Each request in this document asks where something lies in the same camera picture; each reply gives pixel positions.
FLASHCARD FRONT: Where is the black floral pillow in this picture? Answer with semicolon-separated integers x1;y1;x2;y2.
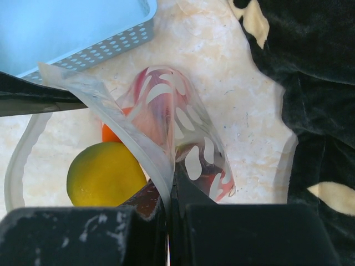
229;1;354;265

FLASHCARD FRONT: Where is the orange fruit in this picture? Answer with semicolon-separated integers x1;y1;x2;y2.
102;107;132;143

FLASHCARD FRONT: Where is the red yellow mango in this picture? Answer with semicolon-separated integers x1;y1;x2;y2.
203;166;235;202

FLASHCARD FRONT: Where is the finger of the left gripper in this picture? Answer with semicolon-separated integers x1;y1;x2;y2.
0;72;87;117

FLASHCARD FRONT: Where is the yellow lemon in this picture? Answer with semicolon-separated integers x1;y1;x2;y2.
67;142;147;207

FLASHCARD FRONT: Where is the clear dotted zip bag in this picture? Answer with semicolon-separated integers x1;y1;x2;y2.
4;62;236;211

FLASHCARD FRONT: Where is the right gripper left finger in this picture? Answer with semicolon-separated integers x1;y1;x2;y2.
1;182;167;265

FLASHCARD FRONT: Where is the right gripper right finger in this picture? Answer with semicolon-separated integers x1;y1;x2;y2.
169;167;340;265

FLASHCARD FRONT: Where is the red apple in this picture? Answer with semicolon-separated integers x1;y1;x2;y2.
131;66;191;146

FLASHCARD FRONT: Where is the light blue plastic basket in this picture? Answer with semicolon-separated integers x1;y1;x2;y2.
1;1;158;83

